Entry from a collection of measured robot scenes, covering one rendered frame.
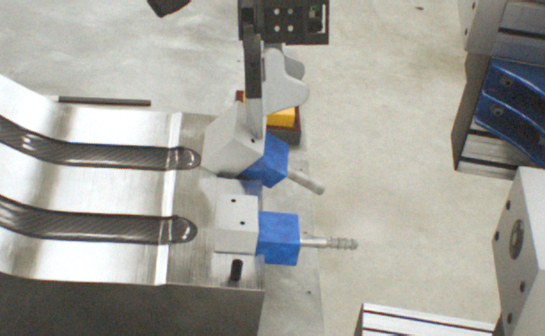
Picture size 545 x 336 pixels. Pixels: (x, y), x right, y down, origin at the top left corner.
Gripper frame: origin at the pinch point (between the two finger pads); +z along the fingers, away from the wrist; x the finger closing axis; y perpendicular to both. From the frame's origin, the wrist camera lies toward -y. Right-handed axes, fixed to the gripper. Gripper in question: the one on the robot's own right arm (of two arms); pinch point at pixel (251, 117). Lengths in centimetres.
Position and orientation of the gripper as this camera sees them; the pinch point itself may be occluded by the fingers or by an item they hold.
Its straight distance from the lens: 91.4
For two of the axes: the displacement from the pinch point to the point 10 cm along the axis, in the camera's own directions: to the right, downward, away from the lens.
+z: 0.2, 8.8, 4.8
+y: 10.0, -0.3, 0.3
